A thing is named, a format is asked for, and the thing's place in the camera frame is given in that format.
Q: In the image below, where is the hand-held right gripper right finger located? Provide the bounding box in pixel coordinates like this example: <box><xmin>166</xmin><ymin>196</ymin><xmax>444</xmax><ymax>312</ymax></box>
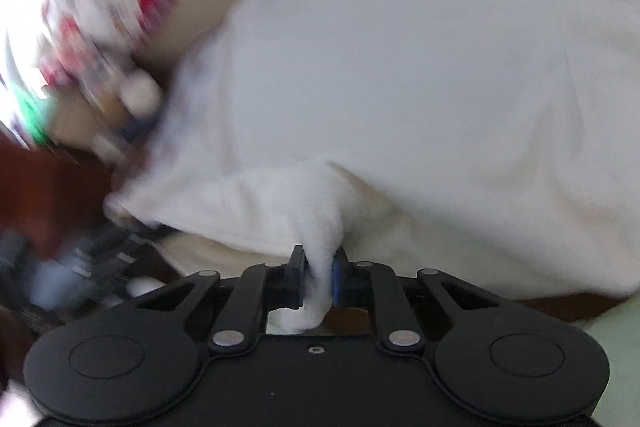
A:
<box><xmin>331</xmin><ymin>247</ymin><xmax>501</xmax><ymax>355</ymax></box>

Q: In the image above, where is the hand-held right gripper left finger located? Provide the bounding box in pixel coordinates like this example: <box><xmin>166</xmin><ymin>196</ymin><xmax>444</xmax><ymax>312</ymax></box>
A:
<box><xmin>135</xmin><ymin>245</ymin><xmax>307</xmax><ymax>354</ymax></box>

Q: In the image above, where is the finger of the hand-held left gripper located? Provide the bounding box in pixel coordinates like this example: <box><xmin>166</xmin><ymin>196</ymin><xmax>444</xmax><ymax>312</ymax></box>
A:
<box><xmin>95</xmin><ymin>222</ymin><xmax>168</xmax><ymax>275</ymax></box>

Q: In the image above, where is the white fleece garment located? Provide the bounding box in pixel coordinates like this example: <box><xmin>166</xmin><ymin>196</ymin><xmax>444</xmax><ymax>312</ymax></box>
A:
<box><xmin>102</xmin><ymin>0</ymin><xmax>640</xmax><ymax>333</ymax></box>

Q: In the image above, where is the dark wooden furniture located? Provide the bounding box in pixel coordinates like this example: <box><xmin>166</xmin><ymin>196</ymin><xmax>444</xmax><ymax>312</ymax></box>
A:
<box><xmin>0</xmin><ymin>142</ymin><xmax>116</xmax><ymax>248</ymax></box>

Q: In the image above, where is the grey plush bunny toy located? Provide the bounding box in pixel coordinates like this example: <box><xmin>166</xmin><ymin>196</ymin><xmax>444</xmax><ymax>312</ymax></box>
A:
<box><xmin>90</xmin><ymin>62</ymin><xmax>166</xmax><ymax>168</ymax></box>

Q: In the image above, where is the green and white bundle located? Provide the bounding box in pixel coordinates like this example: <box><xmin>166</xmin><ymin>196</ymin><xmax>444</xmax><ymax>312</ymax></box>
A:
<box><xmin>10</xmin><ymin>89</ymin><xmax>53</xmax><ymax>150</ymax></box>

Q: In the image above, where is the pale green cloth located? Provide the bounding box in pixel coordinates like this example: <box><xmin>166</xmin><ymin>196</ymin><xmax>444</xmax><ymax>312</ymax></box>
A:
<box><xmin>582</xmin><ymin>299</ymin><xmax>640</xmax><ymax>427</ymax></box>

